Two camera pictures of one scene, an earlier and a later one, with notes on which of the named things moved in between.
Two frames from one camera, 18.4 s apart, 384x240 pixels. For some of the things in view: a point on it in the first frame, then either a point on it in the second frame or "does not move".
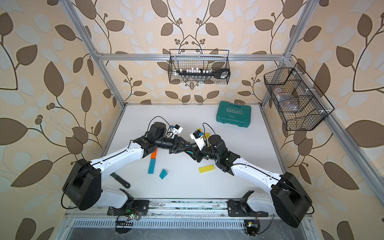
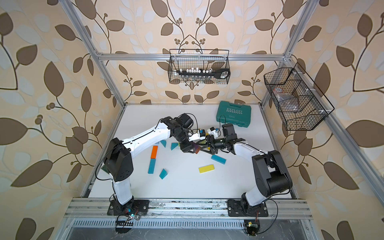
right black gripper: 196,154 to 213,149
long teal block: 152,166 does not move
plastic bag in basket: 287,101 does not move
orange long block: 153,155 does not move
